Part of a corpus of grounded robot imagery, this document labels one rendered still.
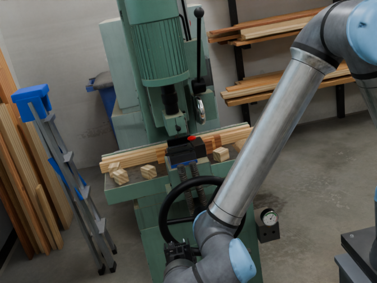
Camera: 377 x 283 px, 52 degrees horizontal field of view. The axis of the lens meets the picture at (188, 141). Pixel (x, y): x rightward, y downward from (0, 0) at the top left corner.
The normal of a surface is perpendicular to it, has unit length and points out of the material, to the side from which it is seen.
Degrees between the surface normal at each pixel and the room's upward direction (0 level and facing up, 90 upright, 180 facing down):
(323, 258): 0
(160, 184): 90
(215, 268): 40
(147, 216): 90
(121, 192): 90
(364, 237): 1
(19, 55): 90
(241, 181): 70
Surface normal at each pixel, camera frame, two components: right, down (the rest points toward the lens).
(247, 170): -0.30, 0.06
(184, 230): 0.18, 0.32
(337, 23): -0.96, -0.16
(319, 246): -0.17, -0.92
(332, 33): -0.98, 0.17
